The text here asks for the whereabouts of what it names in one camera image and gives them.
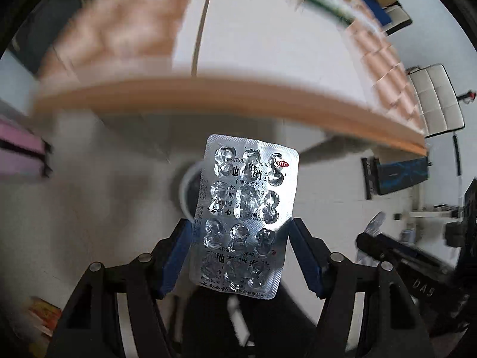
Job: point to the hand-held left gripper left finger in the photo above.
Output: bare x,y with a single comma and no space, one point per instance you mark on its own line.
179,253

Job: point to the pink box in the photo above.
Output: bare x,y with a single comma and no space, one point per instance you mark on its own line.
20,136
18,162

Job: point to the silver blister pack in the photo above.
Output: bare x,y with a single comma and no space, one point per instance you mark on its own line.
242,209

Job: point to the white padded chair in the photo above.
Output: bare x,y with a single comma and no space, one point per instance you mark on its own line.
438,99

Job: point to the colourful book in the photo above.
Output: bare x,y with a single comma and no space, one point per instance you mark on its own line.
44,315

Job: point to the white table with wooden edge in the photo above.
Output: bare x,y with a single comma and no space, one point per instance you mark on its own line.
261,44

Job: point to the green and white box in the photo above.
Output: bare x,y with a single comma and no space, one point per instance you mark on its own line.
329,5

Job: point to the black panel with blue pattern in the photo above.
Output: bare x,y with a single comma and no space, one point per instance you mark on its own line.
400,173

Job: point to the white round bowl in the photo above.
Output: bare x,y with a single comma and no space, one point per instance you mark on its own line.
185,194

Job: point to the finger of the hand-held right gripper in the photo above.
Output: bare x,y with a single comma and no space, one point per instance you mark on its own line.
402,251

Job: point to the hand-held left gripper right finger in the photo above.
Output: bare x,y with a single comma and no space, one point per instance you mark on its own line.
303,253

